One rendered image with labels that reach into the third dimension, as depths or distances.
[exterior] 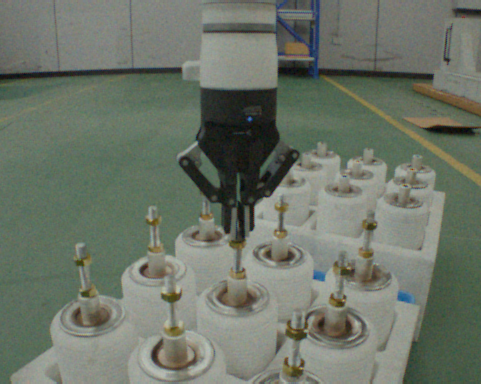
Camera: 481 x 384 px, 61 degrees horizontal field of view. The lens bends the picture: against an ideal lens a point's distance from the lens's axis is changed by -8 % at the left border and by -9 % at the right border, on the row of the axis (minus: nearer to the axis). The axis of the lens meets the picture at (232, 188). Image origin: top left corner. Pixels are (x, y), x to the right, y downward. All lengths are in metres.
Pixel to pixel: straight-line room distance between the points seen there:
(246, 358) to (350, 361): 0.12
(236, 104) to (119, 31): 6.44
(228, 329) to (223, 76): 0.26
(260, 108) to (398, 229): 0.48
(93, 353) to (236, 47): 0.33
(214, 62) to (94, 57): 6.57
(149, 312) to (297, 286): 0.19
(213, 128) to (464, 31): 4.44
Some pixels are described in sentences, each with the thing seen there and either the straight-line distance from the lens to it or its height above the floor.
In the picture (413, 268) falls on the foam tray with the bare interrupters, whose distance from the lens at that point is 0.82.
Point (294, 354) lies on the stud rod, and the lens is 0.36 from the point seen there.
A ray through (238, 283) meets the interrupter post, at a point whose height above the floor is 0.28.
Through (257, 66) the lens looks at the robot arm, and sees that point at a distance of 0.40.
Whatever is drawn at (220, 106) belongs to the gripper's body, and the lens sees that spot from 0.40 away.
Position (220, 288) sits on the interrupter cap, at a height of 0.25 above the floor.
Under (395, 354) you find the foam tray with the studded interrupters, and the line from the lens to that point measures 0.58.
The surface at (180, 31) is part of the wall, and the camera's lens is 6.61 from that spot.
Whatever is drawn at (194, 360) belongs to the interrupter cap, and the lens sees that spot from 0.43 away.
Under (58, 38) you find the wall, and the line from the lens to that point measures 7.17.
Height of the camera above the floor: 0.54
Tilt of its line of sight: 20 degrees down
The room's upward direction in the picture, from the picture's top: straight up
